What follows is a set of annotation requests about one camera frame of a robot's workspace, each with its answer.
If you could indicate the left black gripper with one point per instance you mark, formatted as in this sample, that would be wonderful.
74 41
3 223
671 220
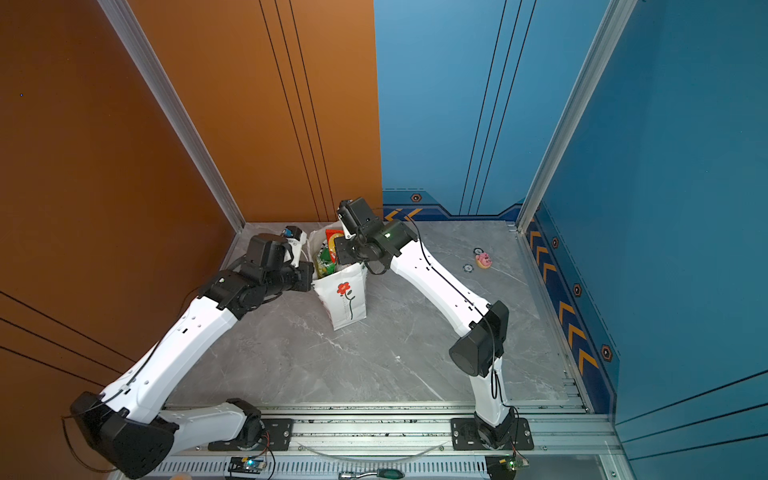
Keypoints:
306 270

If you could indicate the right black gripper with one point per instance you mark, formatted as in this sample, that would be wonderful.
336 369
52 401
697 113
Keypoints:
343 255

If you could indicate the white paper bag with flower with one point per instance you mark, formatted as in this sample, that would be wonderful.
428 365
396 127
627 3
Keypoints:
343 294

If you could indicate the red yellow snack packet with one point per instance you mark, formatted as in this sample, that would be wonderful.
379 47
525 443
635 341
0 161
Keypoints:
331 236

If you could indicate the green yellow snack bag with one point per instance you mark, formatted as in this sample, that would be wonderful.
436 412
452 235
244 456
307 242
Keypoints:
325 260

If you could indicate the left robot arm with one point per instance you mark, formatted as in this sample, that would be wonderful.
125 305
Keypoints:
127 423

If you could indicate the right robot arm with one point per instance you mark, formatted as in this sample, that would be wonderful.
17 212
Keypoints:
481 326

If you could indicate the left green circuit board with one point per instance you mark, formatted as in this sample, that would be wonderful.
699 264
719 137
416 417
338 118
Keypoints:
247 467

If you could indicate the right circuit board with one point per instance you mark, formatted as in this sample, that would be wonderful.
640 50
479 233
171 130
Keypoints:
504 467

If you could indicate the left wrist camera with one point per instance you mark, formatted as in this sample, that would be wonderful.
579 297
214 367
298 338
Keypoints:
296 239

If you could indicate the pink toy keychain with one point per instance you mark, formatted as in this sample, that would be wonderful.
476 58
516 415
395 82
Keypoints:
482 260

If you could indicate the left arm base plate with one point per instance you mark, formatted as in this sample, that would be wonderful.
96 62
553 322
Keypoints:
258 436

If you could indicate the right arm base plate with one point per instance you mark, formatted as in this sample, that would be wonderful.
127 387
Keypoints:
474 434

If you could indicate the green handled screwdriver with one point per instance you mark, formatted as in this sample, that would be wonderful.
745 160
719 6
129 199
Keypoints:
384 473

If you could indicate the aluminium rail frame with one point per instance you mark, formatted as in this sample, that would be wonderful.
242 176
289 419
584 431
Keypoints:
406 432

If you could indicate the left aluminium corner post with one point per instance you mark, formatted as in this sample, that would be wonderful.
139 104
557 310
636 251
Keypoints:
129 31

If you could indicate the aluminium corner post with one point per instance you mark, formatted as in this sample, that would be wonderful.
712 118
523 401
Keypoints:
611 28
129 31

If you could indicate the right aluminium corner post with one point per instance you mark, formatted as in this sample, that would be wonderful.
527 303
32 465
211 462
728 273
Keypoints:
611 28

